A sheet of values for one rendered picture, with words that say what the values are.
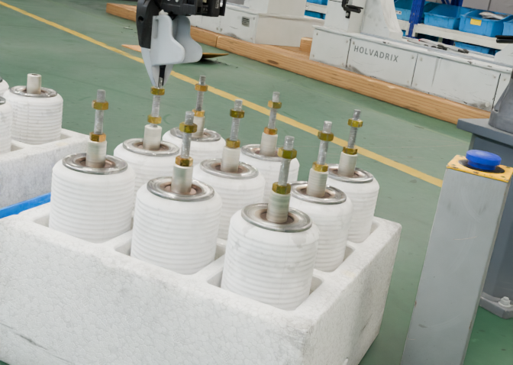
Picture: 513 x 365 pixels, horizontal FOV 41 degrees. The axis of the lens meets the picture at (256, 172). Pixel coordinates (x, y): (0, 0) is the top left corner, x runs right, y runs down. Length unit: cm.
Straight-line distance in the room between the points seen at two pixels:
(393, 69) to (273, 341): 277
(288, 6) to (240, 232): 371
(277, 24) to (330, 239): 356
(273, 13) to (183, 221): 360
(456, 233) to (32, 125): 68
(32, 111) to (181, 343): 55
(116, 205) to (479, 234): 42
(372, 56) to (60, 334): 283
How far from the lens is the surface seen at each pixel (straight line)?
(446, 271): 86
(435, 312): 88
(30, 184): 112
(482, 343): 115
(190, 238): 74
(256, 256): 69
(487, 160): 83
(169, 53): 86
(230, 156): 85
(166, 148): 92
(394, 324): 112
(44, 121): 117
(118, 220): 82
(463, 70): 312
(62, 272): 80
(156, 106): 91
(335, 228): 80
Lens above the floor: 49
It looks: 16 degrees down
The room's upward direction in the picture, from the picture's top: 9 degrees clockwise
